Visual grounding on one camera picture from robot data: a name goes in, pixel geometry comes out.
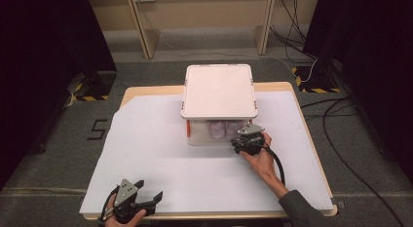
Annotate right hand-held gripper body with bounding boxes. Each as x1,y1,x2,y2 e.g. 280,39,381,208
231,123,266,156

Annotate person's left hand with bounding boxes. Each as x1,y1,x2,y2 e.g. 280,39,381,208
104,195,148,227

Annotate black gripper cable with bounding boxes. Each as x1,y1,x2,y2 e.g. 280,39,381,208
98,185,120,223
262,144,286,186

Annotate stand base hazard tape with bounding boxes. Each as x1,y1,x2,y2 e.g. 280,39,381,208
290,64,343,95
65,70,118,103

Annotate black tape floor mark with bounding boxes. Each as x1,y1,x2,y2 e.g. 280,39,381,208
86,119,108,141

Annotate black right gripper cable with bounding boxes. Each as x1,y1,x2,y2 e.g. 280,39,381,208
262,144,286,186

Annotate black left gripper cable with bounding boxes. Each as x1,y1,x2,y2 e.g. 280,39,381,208
98,185,120,223

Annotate beige wooden desk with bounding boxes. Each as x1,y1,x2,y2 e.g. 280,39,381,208
86,0,321,60

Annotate black floor cable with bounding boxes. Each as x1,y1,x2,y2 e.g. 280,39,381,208
299,95,406,227

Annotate person's right hand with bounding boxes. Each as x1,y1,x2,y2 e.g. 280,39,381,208
241,132,278,184

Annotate black curtain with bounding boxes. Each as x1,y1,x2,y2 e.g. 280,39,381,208
302,0,413,176
0,0,118,191

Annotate white paper sheet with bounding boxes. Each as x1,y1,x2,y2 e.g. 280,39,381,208
79,91,335,215

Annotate bundle of black cables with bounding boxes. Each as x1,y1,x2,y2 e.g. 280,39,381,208
268,0,319,61

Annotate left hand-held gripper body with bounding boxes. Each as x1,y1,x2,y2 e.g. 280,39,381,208
111,178,156,225

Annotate white storage box orange latches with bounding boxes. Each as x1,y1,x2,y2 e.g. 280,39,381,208
180,63,259,147

